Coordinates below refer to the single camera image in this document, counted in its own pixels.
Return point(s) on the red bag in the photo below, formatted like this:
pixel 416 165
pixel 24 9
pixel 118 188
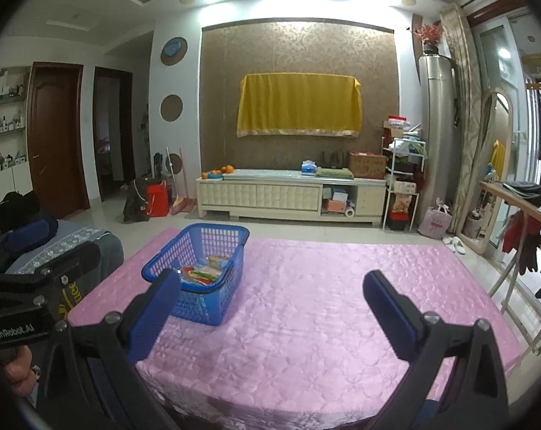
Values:
pixel 157 201

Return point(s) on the dark open doorway frame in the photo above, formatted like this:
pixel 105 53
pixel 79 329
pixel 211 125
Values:
pixel 127 134

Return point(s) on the silver standing air conditioner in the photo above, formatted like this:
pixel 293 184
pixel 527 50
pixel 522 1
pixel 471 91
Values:
pixel 436 121

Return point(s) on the patterned beige curtain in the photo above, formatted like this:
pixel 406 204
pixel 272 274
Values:
pixel 465 98

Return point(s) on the pink broom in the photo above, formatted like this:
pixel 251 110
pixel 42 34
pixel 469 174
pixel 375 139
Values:
pixel 183 206

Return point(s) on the green cushion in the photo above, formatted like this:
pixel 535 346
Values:
pixel 335 173

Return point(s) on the boxes in cabinet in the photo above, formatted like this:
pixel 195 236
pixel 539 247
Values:
pixel 337 199

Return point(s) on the blue bowl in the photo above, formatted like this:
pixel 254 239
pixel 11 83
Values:
pixel 215 176

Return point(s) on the black router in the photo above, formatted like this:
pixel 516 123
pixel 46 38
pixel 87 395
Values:
pixel 332 160

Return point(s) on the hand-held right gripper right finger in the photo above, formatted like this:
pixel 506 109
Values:
pixel 389 318

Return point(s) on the person's left hand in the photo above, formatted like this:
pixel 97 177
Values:
pixel 17 367

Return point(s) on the pink bag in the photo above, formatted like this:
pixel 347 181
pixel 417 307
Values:
pixel 436 221

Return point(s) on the dark cloth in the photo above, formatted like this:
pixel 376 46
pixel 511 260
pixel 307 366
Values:
pixel 10 210

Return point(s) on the grey printed sofa cover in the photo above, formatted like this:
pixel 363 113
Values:
pixel 109 255

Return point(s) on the plain round wall decor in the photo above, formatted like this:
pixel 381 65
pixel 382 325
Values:
pixel 172 107

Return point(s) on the blue plastic basket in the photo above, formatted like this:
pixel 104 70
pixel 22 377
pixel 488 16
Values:
pixel 198 287

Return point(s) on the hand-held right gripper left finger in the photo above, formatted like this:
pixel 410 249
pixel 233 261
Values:
pixel 151 318

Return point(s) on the arched standing mirror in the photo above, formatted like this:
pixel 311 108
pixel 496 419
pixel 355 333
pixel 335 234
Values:
pixel 498 134

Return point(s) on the large red green snack packet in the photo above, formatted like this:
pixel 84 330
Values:
pixel 201 275

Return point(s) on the cream television cabinet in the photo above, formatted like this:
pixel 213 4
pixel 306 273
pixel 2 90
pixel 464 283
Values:
pixel 252 197

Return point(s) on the pink quilted tablecloth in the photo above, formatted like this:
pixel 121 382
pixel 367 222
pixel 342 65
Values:
pixel 297 300

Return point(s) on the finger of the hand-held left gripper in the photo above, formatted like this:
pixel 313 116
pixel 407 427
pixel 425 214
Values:
pixel 80 257
pixel 33 233

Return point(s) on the glass sliding door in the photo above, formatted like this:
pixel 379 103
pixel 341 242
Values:
pixel 498 53

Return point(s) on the red hanging cloth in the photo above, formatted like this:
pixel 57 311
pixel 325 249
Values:
pixel 514 230

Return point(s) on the white shelf rack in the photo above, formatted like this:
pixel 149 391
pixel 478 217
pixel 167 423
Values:
pixel 402 172

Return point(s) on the black bag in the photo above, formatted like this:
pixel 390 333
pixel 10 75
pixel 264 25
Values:
pixel 135 204

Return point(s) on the black umbrella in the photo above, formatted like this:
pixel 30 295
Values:
pixel 157 165

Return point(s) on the red flower vase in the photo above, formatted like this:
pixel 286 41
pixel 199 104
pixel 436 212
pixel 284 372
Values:
pixel 429 36

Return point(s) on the yellow cloth cover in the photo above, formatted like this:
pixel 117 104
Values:
pixel 297 103

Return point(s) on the blue tissue box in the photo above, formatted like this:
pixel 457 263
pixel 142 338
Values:
pixel 309 168

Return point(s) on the black hanging gloves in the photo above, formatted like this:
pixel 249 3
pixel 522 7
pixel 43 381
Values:
pixel 532 251

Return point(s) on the cardboard box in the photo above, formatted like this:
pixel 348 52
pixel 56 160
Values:
pixel 368 165

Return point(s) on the wall niche shelf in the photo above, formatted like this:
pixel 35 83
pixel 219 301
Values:
pixel 10 121

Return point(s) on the round wall decor blue plate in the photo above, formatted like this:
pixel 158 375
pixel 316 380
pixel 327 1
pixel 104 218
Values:
pixel 173 50

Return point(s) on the brown wooden door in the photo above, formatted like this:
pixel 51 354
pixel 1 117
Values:
pixel 57 143

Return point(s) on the small round wall decor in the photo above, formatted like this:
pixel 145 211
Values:
pixel 175 163

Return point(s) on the wooden drying rack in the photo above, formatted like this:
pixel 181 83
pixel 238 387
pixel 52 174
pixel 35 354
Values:
pixel 512 195

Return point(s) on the white slipper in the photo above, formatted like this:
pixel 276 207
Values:
pixel 459 245
pixel 449 242

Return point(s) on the paper roll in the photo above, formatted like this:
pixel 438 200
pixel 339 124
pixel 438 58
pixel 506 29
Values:
pixel 350 212

